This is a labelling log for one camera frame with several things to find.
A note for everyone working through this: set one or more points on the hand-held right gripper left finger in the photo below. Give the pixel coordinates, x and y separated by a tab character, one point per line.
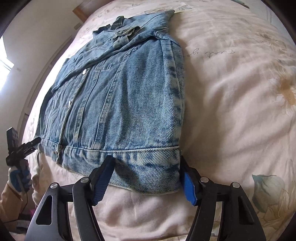
103	183

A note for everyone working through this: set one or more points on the person's left hand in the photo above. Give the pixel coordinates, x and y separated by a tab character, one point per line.
17	178

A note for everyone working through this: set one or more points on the wooden headboard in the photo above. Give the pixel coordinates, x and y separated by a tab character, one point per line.
79	15

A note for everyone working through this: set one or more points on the window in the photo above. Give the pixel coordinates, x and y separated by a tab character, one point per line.
4	58

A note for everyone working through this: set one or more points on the person's left forearm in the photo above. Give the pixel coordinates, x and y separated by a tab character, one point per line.
9	204

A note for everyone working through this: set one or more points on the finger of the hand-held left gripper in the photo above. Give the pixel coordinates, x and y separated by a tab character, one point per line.
31	144

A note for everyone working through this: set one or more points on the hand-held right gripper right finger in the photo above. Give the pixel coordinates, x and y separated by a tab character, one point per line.
189	187

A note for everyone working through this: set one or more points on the blue denim jacket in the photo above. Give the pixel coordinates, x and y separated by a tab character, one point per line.
120	104

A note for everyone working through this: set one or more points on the floral beige duvet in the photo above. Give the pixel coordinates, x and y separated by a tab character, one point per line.
231	104

